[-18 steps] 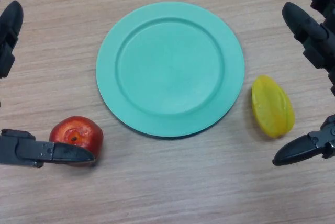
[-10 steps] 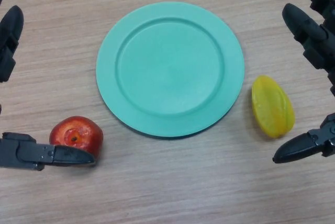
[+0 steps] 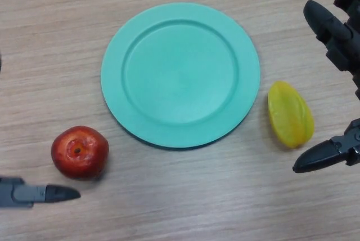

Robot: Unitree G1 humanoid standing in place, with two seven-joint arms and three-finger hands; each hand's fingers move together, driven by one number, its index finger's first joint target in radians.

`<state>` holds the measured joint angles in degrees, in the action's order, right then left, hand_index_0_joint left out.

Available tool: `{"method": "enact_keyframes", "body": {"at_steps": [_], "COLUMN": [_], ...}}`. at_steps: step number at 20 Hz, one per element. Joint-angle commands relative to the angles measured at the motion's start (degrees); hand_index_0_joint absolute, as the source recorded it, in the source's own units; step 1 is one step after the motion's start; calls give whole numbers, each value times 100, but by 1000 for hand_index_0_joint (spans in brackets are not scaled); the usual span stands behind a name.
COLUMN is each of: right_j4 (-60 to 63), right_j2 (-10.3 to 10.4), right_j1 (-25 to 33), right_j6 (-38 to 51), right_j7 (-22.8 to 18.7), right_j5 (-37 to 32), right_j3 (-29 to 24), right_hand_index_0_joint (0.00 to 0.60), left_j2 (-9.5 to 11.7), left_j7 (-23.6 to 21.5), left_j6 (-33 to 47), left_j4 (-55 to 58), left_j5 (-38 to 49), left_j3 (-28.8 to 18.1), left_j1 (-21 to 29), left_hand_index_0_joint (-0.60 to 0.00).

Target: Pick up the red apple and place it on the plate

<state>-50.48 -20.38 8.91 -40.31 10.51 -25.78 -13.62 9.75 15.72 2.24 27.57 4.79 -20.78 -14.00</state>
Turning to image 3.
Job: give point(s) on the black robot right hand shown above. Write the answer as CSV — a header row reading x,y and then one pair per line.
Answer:
x,y
337,49

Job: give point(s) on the red apple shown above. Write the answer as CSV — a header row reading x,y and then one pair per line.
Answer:
x,y
81,153

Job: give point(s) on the yellow starfruit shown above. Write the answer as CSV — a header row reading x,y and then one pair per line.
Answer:
x,y
291,115

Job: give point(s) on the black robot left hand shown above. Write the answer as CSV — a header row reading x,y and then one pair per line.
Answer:
x,y
19,194

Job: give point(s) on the green round plate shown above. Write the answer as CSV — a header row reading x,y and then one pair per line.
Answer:
x,y
180,77

